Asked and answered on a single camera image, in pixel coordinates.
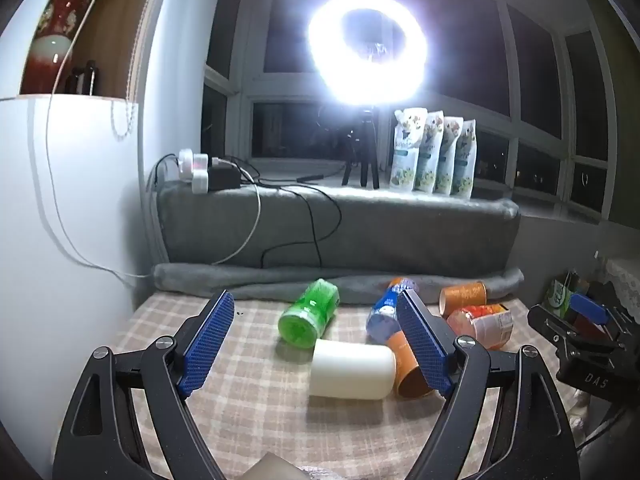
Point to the plain orange cup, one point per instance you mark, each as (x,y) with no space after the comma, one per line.
(404,367)

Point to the orange patterned cup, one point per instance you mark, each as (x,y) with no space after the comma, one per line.
(462,297)

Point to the grey blanket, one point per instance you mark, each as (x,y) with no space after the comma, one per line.
(400,230)

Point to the green white standing pouch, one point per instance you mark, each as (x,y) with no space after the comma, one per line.
(431,160)
(465,170)
(406,155)
(448,165)

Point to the white lace cloth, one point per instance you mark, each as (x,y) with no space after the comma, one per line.
(625,275)

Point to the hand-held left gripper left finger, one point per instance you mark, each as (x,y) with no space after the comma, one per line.
(210,342)

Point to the white plug adapter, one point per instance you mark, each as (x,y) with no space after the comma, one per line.
(200,181)
(187,161)

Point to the checkered cloth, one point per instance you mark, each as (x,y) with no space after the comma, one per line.
(250,410)

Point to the green printed packet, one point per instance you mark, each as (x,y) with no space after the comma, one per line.
(557,296)

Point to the black power adapter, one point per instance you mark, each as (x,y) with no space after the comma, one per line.
(224,177)

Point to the beige block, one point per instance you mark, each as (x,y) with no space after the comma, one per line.
(272,466)

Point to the dark bottle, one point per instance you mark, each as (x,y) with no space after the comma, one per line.
(89,80)

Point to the green cup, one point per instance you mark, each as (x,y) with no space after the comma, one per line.
(310,312)

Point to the red ceramic vase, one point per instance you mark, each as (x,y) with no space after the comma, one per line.
(55,25)

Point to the black tripod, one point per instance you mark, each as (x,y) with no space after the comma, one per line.
(365,155)

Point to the window frame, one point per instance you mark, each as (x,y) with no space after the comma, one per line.
(243,110)

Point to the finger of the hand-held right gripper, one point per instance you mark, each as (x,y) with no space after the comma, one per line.
(590,308)

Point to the blue water bottle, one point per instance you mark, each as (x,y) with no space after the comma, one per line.
(384,312)

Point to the wooden wall shelf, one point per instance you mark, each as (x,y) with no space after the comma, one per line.
(117,40)

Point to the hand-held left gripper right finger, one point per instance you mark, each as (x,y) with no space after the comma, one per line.
(422,347)

